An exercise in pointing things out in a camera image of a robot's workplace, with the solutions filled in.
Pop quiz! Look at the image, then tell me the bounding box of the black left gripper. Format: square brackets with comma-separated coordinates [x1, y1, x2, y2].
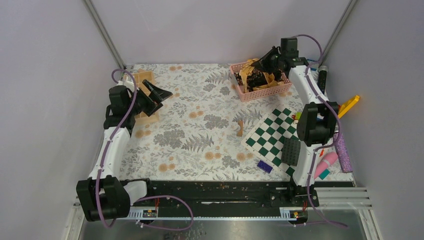
[127, 79, 173, 116]

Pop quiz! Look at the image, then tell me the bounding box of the wooden compartment tray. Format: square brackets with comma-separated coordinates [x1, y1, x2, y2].
[126, 70, 160, 126]

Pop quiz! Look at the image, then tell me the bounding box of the yellow patterned tie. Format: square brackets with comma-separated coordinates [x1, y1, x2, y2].
[235, 58, 285, 94]

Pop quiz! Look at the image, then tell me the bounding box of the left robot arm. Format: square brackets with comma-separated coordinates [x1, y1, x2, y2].
[76, 80, 173, 222]

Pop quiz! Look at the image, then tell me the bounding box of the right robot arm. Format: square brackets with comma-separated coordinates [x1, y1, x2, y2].
[251, 36, 340, 206]

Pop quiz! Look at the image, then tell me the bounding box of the black floral tie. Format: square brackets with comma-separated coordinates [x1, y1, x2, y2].
[234, 69, 286, 93]

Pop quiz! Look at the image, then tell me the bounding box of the pink plastic basket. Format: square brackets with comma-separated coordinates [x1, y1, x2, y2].
[229, 62, 293, 102]

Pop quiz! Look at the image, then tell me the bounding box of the blue white lego brick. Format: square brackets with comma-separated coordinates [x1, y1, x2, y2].
[307, 59, 320, 72]

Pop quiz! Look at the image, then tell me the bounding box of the floral table cloth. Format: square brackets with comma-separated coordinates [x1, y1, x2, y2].
[119, 63, 303, 181]

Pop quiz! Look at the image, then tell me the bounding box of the colourful lego brick pile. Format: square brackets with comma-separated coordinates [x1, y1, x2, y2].
[291, 112, 302, 124]

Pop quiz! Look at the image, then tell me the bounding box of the curved wooden block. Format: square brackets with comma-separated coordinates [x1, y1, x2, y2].
[236, 120, 244, 137]

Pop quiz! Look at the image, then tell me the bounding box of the green white chessboard mat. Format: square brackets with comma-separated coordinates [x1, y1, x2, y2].
[241, 104, 298, 176]

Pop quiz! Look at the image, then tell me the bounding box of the yellow triangle toy block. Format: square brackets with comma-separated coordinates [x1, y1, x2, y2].
[338, 95, 361, 119]

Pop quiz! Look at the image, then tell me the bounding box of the dark grey lego plate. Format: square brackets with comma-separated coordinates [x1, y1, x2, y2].
[281, 138, 301, 166]

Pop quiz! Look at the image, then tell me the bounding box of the purple lego brick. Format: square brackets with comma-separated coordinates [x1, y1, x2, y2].
[257, 160, 273, 174]

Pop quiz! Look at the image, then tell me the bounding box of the pink marker pen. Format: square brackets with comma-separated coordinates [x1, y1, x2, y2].
[314, 152, 338, 180]

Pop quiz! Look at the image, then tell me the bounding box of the purple glitter tube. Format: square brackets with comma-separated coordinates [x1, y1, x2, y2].
[333, 131, 353, 173]

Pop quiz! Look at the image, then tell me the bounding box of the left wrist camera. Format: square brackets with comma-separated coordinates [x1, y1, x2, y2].
[121, 74, 137, 91]

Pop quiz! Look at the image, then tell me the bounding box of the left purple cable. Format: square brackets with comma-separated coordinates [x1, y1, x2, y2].
[95, 68, 195, 232]

